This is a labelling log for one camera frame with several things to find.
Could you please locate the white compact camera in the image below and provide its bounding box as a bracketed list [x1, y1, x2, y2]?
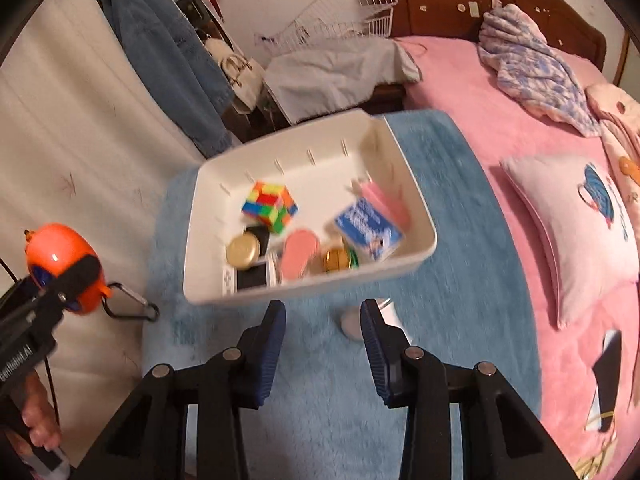
[220, 252, 281, 295]

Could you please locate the green and gold small jar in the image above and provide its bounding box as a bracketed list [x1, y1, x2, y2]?
[320, 245, 361, 273]

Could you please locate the pink bear-print quilt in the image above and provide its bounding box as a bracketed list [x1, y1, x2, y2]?
[585, 82, 640, 201]

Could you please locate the person's left hand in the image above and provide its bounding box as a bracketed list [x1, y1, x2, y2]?
[20, 372, 63, 453]

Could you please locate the black cable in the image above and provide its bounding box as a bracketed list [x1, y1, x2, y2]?
[0, 257, 63, 436]

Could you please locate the pink printed pillow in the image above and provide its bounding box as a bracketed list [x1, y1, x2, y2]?
[500, 154, 640, 330]

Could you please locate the white patterned curtain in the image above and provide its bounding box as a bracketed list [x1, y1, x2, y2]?
[0, 0, 241, 466]

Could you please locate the grey cloth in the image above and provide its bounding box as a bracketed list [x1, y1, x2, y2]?
[263, 37, 421, 126]

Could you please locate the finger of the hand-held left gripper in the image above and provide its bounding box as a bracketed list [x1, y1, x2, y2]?
[30, 255, 103, 313]

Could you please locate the beige house-shaped sharpener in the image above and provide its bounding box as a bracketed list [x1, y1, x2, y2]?
[340, 297, 401, 342]

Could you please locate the orange round toy with carabiner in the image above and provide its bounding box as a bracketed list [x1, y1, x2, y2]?
[24, 223, 161, 322]

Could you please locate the purple floral blanket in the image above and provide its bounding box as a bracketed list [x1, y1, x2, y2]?
[477, 4, 601, 138]

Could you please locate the white plastic storage box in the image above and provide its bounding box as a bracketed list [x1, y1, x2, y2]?
[182, 108, 438, 307]

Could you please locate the flat wire rack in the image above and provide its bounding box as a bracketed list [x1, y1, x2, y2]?
[255, 0, 381, 53]

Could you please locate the white handbag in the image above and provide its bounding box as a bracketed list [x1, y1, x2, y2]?
[205, 37, 266, 116]

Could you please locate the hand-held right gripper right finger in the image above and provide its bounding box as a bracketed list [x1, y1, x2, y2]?
[360, 299, 563, 480]

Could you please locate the multicoloured puzzle cube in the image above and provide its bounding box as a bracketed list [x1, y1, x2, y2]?
[241, 181, 299, 235]

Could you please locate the pink bed sheet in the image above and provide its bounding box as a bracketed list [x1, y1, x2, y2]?
[395, 35, 640, 476]

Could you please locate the round gold-lidded tin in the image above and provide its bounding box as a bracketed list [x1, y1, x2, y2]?
[226, 234, 263, 267]

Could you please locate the blue-labelled clear floss box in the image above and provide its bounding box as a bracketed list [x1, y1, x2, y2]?
[333, 197, 405, 261]

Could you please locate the blue denim jacket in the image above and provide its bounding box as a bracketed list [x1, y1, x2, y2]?
[82, 0, 236, 158]

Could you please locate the pink heart-shaped case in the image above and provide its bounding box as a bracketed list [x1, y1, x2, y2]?
[278, 229, 321, 283]

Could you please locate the dark wooden headboard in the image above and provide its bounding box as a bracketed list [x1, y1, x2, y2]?
[385, 0, 607, 73]

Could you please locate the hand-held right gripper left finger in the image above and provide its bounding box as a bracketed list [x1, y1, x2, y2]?
[70, 300, 287, 480]

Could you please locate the blue fluffy blanket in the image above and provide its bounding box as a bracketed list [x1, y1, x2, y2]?
[142, 110, 543, 480]

